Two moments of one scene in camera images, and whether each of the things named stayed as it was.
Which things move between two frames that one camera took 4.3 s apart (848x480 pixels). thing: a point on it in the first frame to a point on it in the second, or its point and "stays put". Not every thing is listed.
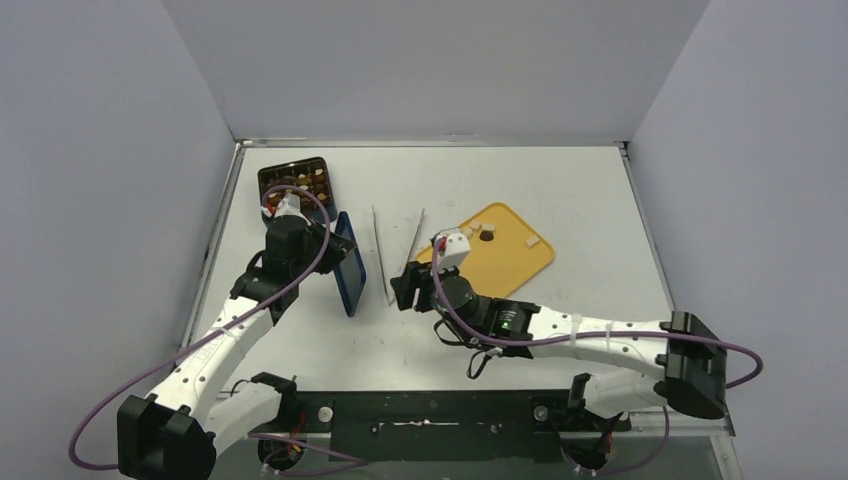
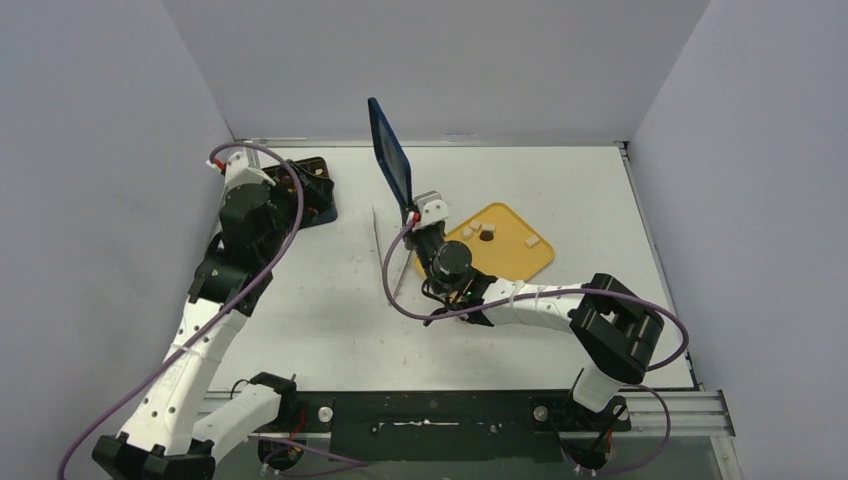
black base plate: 441,426 stays put
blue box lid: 350,274 to 390,153
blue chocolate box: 308,179 stays put
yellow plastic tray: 504,251 stays put
